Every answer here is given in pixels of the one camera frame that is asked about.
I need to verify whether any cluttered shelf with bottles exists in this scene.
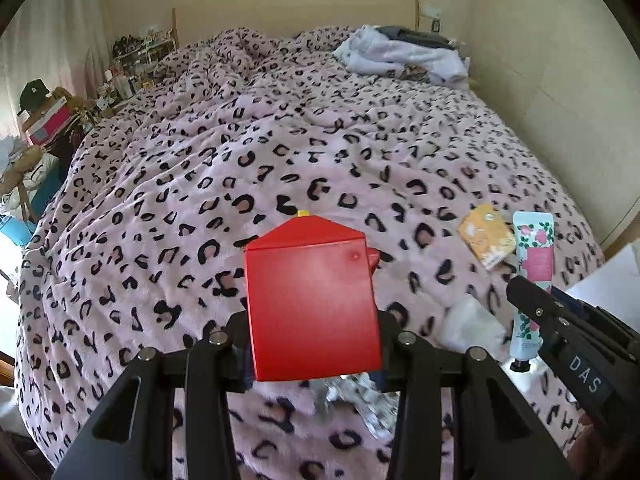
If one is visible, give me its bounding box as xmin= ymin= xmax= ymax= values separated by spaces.
xmin=104 ymin=26 xmax=176 ymax=101

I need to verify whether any silver foil bag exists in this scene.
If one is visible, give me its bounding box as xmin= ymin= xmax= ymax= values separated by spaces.
xmin=309 ymin=373 xmax=400 ymax=439

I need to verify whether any red cube box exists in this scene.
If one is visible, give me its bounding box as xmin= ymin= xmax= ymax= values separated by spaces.
xmin=244 ymin=214 xmax=382 ymax=382

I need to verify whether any pink leopard print blanket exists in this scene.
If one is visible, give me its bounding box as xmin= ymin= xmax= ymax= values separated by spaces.
xmin=15 ymin=27 xmax=604 ymax=464

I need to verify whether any white tissue pack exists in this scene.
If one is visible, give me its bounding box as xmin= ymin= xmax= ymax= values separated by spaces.
xmin=436 ymin=294 xmax=506 ymax=358

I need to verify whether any pink white storage box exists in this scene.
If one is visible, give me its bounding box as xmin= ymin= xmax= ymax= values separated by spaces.
xmin=23 ymin=96 xmax=72 ymax=146

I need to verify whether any yellow butter bear box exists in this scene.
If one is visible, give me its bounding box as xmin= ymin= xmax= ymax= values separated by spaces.
xmin=458 ymin=204 xmax=515 ymax=271

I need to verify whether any white curtain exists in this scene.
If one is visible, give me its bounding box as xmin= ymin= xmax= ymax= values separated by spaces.
xmin=1 ymin=0 xmax=110 ymax=138

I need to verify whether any dark green cap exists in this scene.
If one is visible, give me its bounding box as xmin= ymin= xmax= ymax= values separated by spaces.
xmin=18 ymin=79 xmax=50 ymax=116

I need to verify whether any brown plush toy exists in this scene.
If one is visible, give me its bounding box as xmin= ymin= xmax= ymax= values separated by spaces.
xmin=0 ymin=145 xmax=46 ymax=195

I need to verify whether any pile of folded clothes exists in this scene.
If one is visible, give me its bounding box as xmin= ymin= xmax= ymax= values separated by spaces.
xmin=333 ymin=25 xmax=469 ymax=90

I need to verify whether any wooden headboard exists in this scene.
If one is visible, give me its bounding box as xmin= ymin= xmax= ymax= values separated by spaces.
xmin=172 ymin=0 xmax=420 ymax=47

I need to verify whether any floral hand cream tube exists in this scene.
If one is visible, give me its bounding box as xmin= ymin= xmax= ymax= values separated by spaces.
xmin=509 ymin=211 xmax=555 ymax=373

